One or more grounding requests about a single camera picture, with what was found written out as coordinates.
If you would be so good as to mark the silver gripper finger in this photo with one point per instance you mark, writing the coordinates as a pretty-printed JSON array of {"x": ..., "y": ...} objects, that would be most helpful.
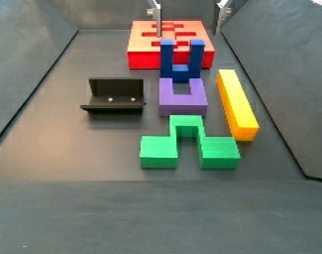
[
  {"x": 223, "y": 11},
  {"x": 153, "y": 11}
]

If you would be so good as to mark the purple U-shaped block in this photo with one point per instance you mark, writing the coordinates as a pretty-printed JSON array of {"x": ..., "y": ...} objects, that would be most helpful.
[{"x": 181, "y": 104}]

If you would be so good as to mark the red slotted board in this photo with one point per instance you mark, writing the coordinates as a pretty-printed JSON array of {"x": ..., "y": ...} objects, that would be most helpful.
[{"x": 143, "y": 47}]

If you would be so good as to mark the black angled fixture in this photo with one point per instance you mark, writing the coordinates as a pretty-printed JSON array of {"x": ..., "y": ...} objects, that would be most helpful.
[{"x": 115, "y": 94}]

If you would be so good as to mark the blue U-shaped block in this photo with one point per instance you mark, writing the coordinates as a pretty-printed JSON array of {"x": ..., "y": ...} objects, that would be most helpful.
[{"x": 181, "y": 72}]

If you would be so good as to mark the yellow long bar block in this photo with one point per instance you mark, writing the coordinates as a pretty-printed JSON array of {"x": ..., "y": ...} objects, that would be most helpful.
[{"x": 240, "y": 118}]

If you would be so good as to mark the green stepped block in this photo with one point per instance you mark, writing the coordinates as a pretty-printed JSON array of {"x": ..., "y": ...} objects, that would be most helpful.
[{"x": 160, "y": 151}]

